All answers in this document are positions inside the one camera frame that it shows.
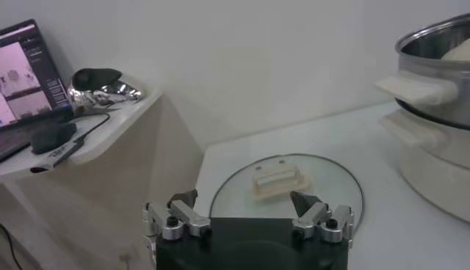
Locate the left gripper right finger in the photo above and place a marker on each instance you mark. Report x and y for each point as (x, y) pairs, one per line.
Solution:
(316, 218)

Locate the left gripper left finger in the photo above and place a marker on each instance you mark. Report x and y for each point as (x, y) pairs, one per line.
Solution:
(183, 220)

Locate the white steamed baozi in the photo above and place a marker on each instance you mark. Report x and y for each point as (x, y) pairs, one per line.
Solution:
(459, 52)

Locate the stainless steel steamer basket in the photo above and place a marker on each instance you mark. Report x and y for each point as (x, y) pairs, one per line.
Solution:
(429, 68)

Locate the white side table with mouse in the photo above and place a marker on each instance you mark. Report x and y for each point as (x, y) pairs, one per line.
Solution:
(147, 165)

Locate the cream electric cooker base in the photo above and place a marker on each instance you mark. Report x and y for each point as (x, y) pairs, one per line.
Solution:
(433, 176)

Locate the grey usb hub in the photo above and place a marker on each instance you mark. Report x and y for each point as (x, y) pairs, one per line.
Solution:
(58, 156)

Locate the black computer mouse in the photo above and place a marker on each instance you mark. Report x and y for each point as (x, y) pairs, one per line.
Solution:
(51, 137)

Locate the black laptop with pink screen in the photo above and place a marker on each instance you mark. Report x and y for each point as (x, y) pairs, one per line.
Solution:
(25, 80)

